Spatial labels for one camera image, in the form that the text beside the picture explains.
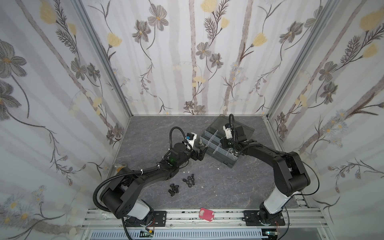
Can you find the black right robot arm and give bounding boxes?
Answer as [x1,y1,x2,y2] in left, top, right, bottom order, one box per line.
[221,114,311,218]

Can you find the clear compartment organizer box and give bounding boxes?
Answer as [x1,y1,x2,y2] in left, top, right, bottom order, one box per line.
[201,115,239,168]

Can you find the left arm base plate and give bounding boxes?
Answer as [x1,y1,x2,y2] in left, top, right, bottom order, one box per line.
[125,211,167,228]

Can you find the pile of black nuts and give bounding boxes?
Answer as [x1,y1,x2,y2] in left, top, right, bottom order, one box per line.
[182,174,195,188]

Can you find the pile of black screws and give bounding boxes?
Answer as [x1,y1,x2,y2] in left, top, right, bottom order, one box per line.
[168,184,180,197]

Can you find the white ribbed cable duct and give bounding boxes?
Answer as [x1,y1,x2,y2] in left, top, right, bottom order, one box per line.
[88,229,268,240]

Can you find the metal tray with tools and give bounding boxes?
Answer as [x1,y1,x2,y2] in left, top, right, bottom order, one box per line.
[112,164,127,175]

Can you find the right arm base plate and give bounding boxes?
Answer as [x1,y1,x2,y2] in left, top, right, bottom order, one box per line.
[243,210,286,227]

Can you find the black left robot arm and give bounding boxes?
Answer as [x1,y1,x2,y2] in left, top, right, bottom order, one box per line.
[93,127,208,220]

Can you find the pink plastic card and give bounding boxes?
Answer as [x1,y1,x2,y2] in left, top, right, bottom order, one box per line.
[199,208,215,222]

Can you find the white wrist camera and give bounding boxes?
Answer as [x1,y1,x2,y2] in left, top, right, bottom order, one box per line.
[223,125,233,140]
[186,133,198,149]

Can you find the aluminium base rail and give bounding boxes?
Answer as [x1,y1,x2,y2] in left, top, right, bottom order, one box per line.
[81,208,328,230]

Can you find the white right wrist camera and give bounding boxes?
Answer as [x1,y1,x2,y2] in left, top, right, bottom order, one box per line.
[223,125,233,140]

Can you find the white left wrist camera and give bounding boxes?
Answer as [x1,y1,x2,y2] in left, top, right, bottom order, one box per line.
[186,133,198,149]

